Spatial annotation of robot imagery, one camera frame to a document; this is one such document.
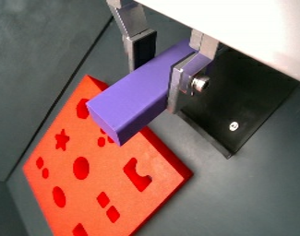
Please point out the red shape-sorter board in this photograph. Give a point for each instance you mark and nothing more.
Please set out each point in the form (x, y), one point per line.
(99, 189)

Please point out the black curved fixture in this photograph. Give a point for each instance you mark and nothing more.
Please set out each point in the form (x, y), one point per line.
(231, 109)

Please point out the purple rectangular block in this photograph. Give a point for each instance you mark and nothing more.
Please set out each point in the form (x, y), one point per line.
(129, 104)

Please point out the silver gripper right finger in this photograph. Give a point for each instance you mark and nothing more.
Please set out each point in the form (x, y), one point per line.
(186, 79)

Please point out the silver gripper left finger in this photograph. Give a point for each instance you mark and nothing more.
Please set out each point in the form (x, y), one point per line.
(138, 36)

